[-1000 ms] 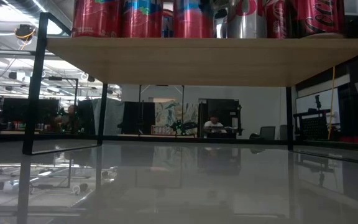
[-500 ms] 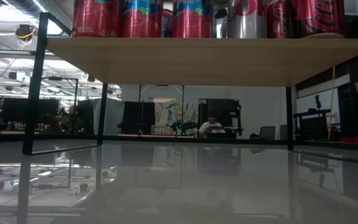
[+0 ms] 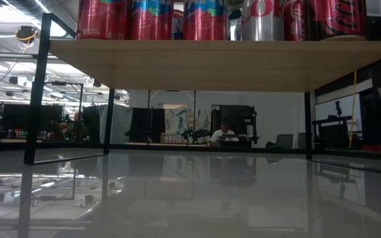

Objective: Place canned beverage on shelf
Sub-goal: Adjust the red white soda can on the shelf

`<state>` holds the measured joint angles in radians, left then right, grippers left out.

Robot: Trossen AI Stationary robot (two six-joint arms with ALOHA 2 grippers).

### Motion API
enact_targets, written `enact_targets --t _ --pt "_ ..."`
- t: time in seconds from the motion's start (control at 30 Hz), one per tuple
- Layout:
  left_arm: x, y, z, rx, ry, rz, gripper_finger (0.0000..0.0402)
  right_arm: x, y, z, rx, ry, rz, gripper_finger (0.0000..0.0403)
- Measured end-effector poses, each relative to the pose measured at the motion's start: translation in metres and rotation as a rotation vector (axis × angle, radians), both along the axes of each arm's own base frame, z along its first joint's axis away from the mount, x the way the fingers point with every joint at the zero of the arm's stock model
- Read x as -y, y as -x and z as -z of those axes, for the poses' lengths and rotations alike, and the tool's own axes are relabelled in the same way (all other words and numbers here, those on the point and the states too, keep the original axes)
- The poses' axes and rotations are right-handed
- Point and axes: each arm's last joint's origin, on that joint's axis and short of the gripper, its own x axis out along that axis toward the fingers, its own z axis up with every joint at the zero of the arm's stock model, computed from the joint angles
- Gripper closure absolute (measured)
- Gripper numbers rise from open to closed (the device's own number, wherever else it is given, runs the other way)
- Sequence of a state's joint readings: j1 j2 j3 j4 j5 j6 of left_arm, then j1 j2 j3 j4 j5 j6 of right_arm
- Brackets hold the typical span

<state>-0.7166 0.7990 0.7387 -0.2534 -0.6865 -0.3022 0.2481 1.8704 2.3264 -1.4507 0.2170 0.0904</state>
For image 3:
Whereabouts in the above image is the red Coke Zero can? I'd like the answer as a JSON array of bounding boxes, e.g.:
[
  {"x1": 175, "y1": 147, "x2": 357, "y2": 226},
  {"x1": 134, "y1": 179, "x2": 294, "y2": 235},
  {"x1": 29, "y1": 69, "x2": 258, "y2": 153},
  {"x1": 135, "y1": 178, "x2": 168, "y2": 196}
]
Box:
[{"x1": 305, "y1": 0, "x2": 367, "y2": 41}]

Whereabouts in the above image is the colourful mural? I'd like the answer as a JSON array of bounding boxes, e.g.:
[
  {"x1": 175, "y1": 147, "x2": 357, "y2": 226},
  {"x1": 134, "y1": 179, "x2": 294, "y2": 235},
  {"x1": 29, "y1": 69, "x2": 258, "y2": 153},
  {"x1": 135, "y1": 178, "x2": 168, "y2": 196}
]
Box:
[{"x1": 164, "y1": 105, "x2": 212, "y2": 135}]

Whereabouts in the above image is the orange rack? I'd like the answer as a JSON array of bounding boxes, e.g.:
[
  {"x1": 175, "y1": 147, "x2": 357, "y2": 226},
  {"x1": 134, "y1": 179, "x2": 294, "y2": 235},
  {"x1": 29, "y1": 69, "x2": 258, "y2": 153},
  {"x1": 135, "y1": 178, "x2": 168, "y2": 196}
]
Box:
[{"x1": 159, "y1": 132, "x2": 183, "y2": 144}]

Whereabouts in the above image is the person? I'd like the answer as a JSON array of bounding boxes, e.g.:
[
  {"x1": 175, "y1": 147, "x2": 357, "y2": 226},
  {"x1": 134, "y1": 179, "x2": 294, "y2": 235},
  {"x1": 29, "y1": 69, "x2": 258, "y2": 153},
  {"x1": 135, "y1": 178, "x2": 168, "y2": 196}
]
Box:
[
  {"x1": 60, "y1": 112, "x2": 87, "y2": 141},
  {"x1": 209, "y1": 122, "x2": 240, "y2": 147}
]

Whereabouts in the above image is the black panel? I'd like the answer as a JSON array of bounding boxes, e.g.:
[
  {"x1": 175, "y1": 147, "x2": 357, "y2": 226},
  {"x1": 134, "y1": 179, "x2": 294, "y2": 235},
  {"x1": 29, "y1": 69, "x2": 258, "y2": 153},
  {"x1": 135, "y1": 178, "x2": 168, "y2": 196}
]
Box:
[{"x1": 130, "y1": 107, "x2": 167, "y2": 143}]

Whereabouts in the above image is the black cabinet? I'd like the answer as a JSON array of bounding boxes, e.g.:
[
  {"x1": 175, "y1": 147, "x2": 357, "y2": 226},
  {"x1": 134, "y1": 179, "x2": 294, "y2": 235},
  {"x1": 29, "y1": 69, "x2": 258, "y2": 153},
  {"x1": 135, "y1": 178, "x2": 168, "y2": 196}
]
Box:
[{"x1": 211, "y1": 104, "x2": 257, "y2": 139}]

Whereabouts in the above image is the grey curtain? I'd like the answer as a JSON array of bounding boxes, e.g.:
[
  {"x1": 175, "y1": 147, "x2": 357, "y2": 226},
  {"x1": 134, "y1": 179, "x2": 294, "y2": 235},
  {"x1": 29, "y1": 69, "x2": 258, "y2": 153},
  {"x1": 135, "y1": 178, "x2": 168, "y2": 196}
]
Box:
[{"x1": 97, "y1": 104, "x2": 134, "y2": 145}]

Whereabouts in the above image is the whiteboard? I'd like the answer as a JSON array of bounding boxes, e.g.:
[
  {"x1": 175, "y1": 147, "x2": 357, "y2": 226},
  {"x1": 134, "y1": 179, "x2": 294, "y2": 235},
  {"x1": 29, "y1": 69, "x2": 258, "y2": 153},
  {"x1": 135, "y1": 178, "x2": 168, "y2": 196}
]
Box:
[{"x1": 314, "y1": 93, "x2": 363, "y2": 133}]

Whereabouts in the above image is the black pegboard cart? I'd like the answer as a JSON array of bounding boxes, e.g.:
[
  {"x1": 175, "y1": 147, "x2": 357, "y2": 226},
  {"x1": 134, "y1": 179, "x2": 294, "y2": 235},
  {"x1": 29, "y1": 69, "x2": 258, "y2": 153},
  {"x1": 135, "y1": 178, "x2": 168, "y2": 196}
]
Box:
[{"x1": 311, "y1": 115, "x2": 353, "y2": 150}]

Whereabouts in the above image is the wide black monitor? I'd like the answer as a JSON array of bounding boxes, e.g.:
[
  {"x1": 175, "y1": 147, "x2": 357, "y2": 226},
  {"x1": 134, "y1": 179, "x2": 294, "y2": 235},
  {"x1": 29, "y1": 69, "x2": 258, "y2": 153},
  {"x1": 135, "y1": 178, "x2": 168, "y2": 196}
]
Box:
[{"x1": 2, "y1": 104, "x2": 65, "y2": 132}]

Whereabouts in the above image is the red object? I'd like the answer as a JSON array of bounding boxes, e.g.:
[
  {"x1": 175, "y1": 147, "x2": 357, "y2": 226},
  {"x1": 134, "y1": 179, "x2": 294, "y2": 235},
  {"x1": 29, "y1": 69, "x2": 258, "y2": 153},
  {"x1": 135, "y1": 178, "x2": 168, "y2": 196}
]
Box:
[{"x1": 360, "y1": 143, "x2": 381, "y2": 153}]

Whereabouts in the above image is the wooden shelf with black frame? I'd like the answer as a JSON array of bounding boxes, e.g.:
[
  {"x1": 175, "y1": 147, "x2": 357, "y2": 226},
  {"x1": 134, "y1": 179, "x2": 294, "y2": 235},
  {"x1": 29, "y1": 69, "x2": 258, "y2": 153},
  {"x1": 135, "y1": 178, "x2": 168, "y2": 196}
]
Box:
[{"x1": 23, "y1": 13, "x2": 381, "y2": 166}]

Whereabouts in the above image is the black cable reel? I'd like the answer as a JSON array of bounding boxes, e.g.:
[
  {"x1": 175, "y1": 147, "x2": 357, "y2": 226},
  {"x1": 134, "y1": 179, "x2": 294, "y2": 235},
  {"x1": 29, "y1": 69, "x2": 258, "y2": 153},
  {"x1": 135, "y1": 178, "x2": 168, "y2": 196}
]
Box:
[{"x1": 14, "y1": 24, "x2": 40, "y2": 44}]

